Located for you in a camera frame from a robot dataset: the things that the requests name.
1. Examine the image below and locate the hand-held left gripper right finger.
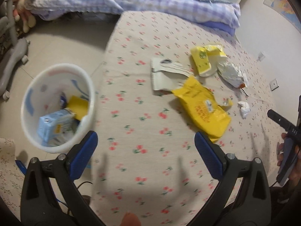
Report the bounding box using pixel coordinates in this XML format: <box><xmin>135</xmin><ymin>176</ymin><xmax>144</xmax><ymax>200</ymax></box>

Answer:
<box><xmin>188</xmin><ymin>131</ymin><xmax>272</xmax><ymax>226</ymax></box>

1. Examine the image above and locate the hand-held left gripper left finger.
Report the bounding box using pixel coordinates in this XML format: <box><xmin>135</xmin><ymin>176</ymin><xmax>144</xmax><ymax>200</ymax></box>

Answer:
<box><xmin>20</xmin><ymin>130</ymin><xmax>104</xmax><ymax>226</ymax></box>

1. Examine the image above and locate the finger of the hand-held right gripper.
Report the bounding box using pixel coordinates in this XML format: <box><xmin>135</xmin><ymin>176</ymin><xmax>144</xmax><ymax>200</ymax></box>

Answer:
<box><xmin>267</xmin><ymin>109</ymin><xmax>301</xmax><ymax>144</ymax></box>

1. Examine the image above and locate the white tissue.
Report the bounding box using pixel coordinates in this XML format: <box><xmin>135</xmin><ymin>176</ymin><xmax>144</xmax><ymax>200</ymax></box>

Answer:
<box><xmin>237</xmin><ymin>101</ymin><xmax>250</xmax><ymax>119</ymax></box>

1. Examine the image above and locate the light blue drink carton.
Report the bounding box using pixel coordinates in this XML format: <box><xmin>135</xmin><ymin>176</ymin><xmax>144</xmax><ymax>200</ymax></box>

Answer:
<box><xmin>38</xmin><ymin>108</ymin><xmax>76</xmax><ymax>144</ymax></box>

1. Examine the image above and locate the yellow plastic packet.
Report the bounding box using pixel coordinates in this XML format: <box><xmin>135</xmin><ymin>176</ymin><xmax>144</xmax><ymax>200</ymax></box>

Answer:
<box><xmin>171</xmin><ymin>75</ymin><xmax>232</xmax><ymax>144</ymax></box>

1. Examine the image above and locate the green yellow sponge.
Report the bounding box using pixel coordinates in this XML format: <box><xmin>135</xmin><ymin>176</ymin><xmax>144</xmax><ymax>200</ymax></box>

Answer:
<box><xmin>67</xmin><ymin>95</ymin><xmax>90</xmax><ymax>121</ymax></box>

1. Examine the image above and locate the white paper wrapper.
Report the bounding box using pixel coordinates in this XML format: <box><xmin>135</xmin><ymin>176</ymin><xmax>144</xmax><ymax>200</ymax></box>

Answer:
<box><xmin>217</xmin><ymin>61</ymin><xmax>248</xmax><ymax>87</ymax></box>

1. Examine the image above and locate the white plastic bin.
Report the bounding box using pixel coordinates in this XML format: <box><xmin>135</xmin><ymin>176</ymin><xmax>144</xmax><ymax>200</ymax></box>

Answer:
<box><xmin>21</xmin><ymin>63</ymin><xmax>96</xmax><ymax>154</ymax></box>

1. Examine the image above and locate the torn white paper envelope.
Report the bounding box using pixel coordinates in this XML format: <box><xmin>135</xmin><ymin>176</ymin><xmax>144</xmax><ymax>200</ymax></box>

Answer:
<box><xmin>150</xmin><ymin>57</ymin><xmax>197</xmax><ymax>97</ymax></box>

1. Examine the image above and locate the yellow white paper container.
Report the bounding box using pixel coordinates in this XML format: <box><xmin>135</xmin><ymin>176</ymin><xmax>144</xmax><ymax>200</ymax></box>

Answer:
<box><xmin>190</xmin><ymin>44</ymin><xmax>228</xmax><ymax>77</ymax></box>

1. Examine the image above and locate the person's right hand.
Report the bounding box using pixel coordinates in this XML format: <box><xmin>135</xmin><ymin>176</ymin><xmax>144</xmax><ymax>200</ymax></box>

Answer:
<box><xmin>277</xmin><ymin>133</ymin><xmax>287</xmax><ymax>168</ymax></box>

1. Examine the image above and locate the person's left hand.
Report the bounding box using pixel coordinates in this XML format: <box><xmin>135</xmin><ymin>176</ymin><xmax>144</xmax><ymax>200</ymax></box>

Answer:
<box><xmin>123</xmin><ymin>212</ymin><xmax>141</xmax><ymax>226</ymax></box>

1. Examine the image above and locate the blue plastic bar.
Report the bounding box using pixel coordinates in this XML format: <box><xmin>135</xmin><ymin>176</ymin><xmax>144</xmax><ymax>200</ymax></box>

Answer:
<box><xmin>15</xmin><ymin>160</ymin><xmax>27</xmax><ymax>176</ymax></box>

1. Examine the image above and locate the cherry print tablecloth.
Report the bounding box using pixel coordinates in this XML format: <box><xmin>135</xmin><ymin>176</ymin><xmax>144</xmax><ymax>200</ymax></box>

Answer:
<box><xmin>90</xmin><ymin>11</ymin><xmax>283</xmax><ymax>226</ymax></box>

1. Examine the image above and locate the bed with purple sheet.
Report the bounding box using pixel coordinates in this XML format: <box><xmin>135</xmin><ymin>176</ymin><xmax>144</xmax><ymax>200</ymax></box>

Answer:
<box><xmin>202</xmin><ymin>20</ymin><xmax>236</xmax><ymax>36</ymax></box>

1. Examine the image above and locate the grey desk chair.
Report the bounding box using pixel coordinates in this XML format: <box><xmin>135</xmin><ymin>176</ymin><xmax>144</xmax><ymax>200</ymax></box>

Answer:
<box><xmin>0</xmin><ymin>0</ymin><xmax>31</xmax><ymax>99</ymax></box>

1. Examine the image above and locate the pink plush toy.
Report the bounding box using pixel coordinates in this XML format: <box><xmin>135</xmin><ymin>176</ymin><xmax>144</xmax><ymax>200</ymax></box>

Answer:
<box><xmin>13</xmin><ymin>0</ymin><xmax>37</xmax><ymax>32</ymax></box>

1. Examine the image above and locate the black cable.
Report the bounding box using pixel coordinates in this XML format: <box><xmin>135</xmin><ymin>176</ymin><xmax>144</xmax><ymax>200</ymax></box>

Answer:
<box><xmin>56</xmin><ymin>181</ymin><xmax>94</xmax><ymax>217</ymax></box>

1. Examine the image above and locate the wall map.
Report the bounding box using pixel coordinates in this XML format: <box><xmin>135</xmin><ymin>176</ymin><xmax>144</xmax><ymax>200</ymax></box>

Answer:
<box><xmin>263</xmin><ymin>0</ymin><xmax>301</xmax><ymax>32</ymax></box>

